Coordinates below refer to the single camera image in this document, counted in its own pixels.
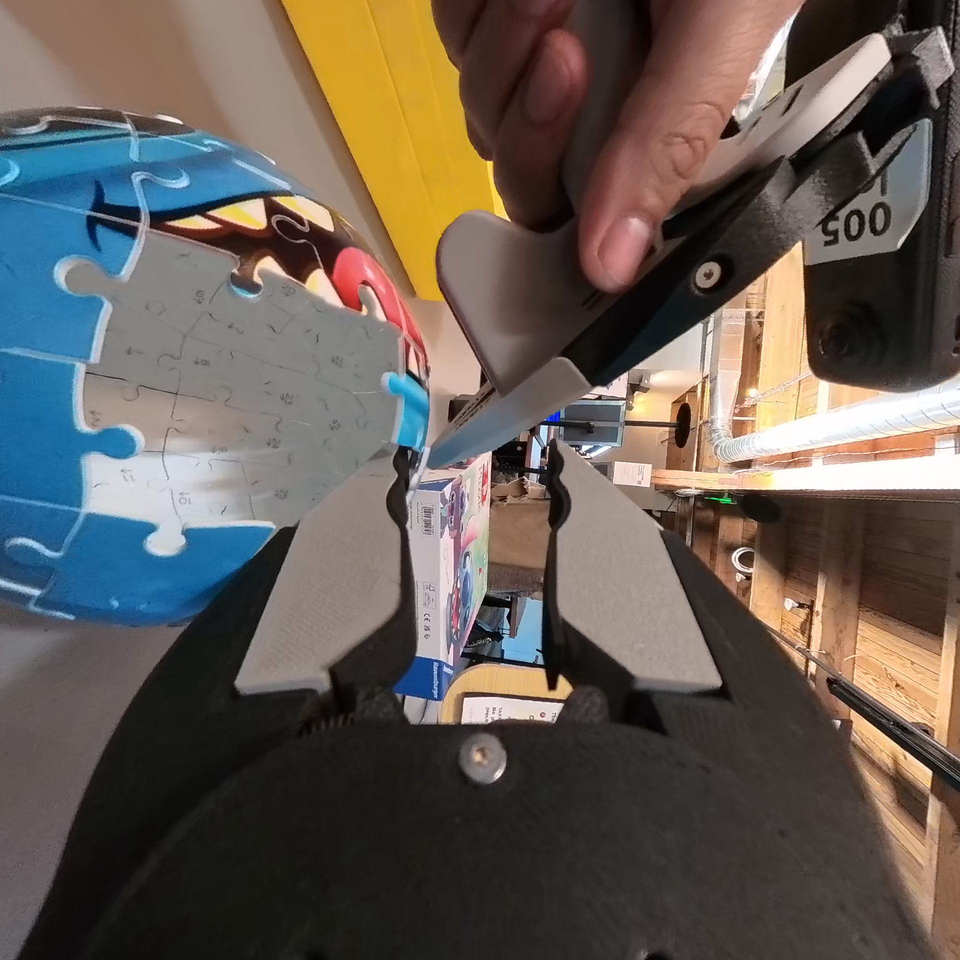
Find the cartoon print puzzle box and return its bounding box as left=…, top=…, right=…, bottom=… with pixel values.
left=393, top=453, right=492, bottom=702

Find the yellow box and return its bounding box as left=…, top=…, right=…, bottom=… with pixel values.
left=281, top=0, right=511, bottom=301

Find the computer monitor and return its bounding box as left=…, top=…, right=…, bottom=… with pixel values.
left=558, top=397, right=627, bottom=450

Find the cardboard box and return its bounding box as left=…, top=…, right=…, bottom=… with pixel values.
left=487, top=480, right=552, bottom=594

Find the blue puzzle ball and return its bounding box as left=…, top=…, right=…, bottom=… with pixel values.
left=0, top=107, right=434, bottom=630

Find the black rod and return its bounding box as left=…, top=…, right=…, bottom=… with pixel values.
left=765, top=622, right=960, bottom=792

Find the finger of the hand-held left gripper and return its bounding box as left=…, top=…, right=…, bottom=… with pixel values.
left=426, top=356, right=595, bottom=466

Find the person's left hand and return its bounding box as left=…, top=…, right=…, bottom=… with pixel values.
left=433, top=0, right=807, bottom=295

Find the silver ventilation duct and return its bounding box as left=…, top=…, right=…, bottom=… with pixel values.
left=711, top=390, right=960, bottom=466

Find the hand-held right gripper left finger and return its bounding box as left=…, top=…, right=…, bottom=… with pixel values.
left=234, top=450, right=419, bottom=706

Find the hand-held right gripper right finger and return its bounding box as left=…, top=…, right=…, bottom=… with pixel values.
left=540, top=438, right=723, bottom=695

